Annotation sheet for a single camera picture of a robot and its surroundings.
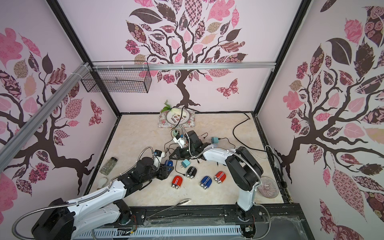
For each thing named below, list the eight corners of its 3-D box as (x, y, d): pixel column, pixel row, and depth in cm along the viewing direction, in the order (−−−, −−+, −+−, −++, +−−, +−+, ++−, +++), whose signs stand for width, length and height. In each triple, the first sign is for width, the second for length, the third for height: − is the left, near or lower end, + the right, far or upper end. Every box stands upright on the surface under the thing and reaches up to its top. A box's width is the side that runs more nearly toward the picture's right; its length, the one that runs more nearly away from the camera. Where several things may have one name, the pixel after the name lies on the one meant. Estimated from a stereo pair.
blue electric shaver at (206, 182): (199, 184, 86) (199, 182, 83) (206, 176, 89) (206, 174, 86) (206, 190, 84) (206, 189, 81) (212, 181, 87) (213, 179, 84)
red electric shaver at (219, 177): (219, 185, 85) (220, 183, 83) (212, 178, 88) (213, 176, 86) (226, 177, 88) (227, 176, 86) (219, 171, 91) (220, 169, 88)
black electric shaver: (185, 176, 89) (185, 173, 87) (190, 167, 93) (190, 164, 90) (192, 179, 88) (192, 177, 85) (197, 170, 91) (197, 168, 89)
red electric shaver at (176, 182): (171, 188, 84) (170, 187, 82) (172, 177, 88) (172, 175, 86) (182, 188, 84) (181, 187, 82) (182, 177, 88) (182, 175, 86)
